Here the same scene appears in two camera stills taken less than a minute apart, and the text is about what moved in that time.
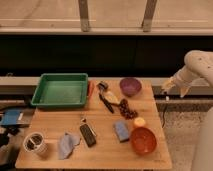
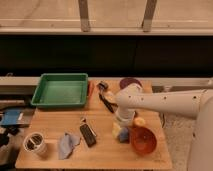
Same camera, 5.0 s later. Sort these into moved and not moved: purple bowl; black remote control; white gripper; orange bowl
Moved: white gripper
Not moved: black remote control; orange bowl; purple bowl
